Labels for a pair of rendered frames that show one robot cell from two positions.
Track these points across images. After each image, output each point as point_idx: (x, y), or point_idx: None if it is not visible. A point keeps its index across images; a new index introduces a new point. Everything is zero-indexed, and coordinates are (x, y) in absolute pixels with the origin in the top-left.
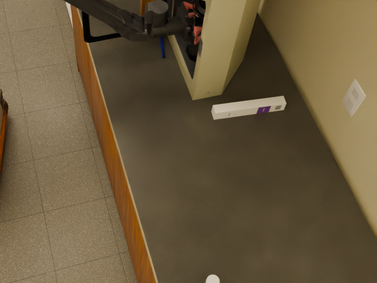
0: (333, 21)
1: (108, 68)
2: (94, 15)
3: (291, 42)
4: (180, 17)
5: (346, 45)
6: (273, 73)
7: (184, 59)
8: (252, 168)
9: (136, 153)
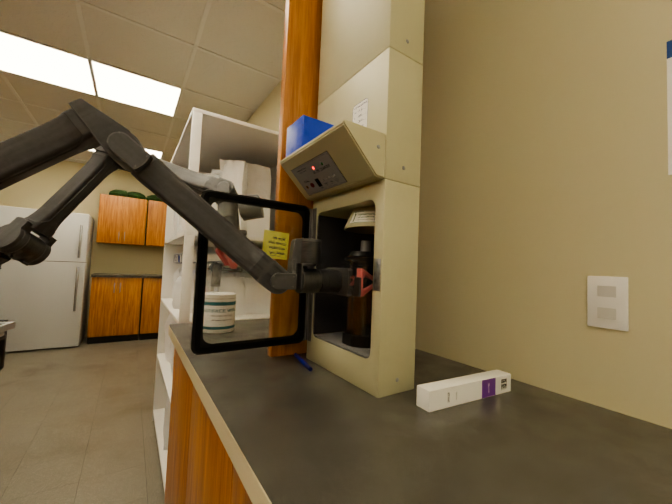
0: (502, 254)
1: (228, 385)
2: (219, 239)
3: (453, 337)
4: (334, 269)
5: (540, 257)
6: (456, 368)
7: (344, 347)
8: (574, 463)
9: (311, 487)
